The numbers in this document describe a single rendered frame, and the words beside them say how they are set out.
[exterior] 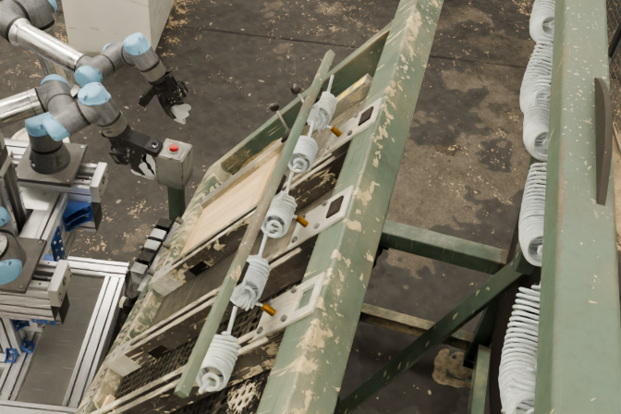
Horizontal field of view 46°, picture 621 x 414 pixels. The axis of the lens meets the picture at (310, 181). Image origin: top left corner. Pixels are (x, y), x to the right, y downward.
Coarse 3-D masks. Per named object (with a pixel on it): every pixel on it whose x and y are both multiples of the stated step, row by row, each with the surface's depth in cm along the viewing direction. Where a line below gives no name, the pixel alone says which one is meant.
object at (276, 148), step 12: (360, 84) 233; (348, 96) 237; (360, 96) 236; (336, 108) 242; (312, 132) 251; (276, 144) 263; (264, 156) 265; (252, 168) 271; (228, 180) 283; (240, 180) 277; (216, 192) 285; (204, 204) 291
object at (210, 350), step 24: (312, 96) 182; (312, 120) 184; (288, 144) 168; (312, 144) 179; (264, 192) 158; (264, 216) 153; (288, 216) 165; (264, 240) 156; (240, 264) 143; (264, 264) 152; (216, 312) 135; (216, 336) 140; (192, 360) 127; (216, 360) 136; (192, 384) 125; (216, 384) 135
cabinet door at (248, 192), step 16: (272, 160) 263; (256, 176) 265; (240, 192) 268; (256, 192) 252; (208, 208) 288; (224, 208) 272; (240, 208) 255; (208, 224) 274; (224, 224) 258; (192, 240) 275
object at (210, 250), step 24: (336, 144) 191; (312, 168) 206; (336, 168) 199; (288, 192) 210; (312, 192) 207; (240, 216) 228; (216, 240) 233; (240, 240) 230; (168, 264) 257; (192, 264) 245; (168, 288) 258
